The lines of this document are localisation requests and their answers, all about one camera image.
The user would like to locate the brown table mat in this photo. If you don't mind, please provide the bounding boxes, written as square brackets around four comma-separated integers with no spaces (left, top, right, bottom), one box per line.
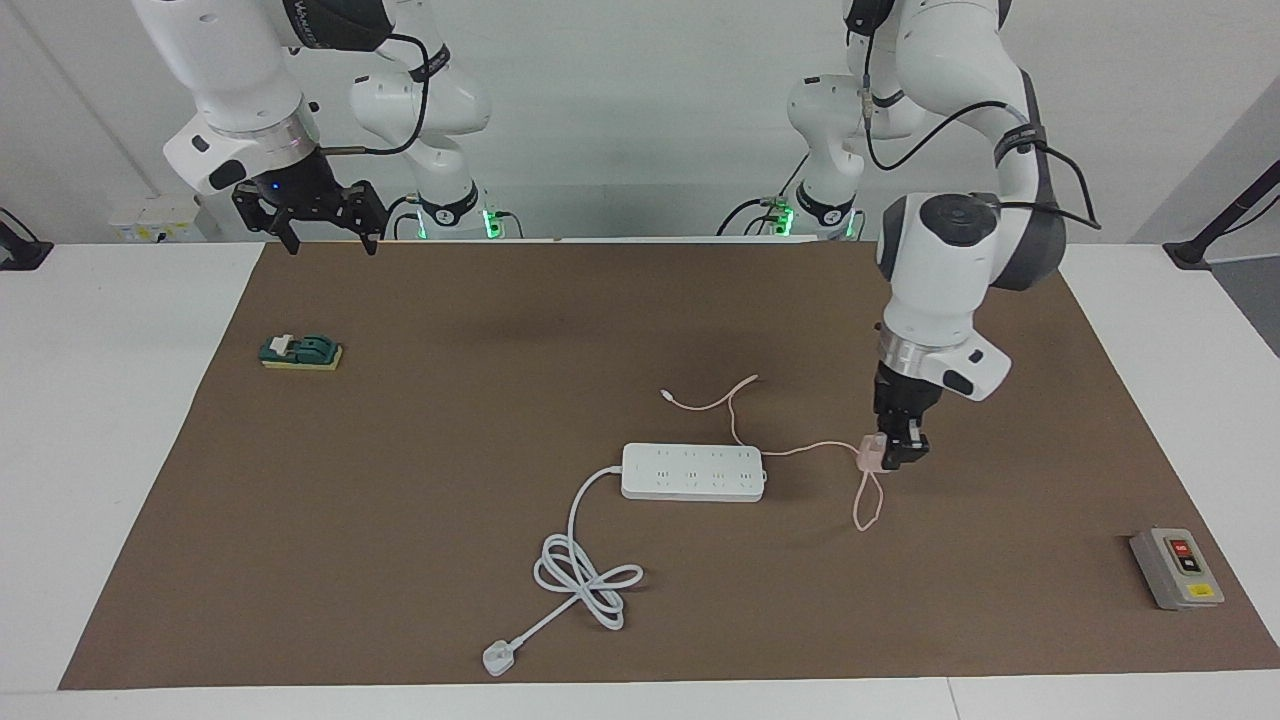
[58,240,1280,691]

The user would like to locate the white power strip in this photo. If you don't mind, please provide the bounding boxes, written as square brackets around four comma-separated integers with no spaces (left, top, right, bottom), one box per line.
[620,443,769,503]

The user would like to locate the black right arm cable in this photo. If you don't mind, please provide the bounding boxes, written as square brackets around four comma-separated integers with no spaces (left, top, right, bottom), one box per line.
[320,30,433,158]

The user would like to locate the green knife switch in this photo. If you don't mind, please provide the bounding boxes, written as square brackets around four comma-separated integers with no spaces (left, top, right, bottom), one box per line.
[259,333,344,372]

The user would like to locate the pink charging cable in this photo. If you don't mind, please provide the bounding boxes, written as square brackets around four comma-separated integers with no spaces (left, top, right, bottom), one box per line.
[660,375,889,533]

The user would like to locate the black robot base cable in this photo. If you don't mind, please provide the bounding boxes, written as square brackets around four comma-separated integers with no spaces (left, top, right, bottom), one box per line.
[715,150,813,238]
[379,195,426,241]

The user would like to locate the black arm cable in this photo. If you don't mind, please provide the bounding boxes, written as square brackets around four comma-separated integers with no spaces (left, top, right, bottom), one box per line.
[320,30,433,158]
[845,0,1103,231]

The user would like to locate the white power strip cord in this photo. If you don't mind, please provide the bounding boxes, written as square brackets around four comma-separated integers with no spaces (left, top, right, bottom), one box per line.
[482,465,646,679]

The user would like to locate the white wall socket box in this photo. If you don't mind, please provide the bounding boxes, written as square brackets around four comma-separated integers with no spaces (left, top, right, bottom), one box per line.
[108,195,241,244]

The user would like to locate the black clamp stand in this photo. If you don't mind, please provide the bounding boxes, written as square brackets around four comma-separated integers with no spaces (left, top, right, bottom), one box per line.
[0,208,53,271]
[1163,160,1280,271]

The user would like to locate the grey on-off switch box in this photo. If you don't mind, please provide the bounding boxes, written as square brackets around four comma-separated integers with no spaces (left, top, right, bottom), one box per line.
[1129,527,1226,612]

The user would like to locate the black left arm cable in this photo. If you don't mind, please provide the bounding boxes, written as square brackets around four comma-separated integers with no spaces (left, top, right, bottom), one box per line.
[845,0,1103,231]

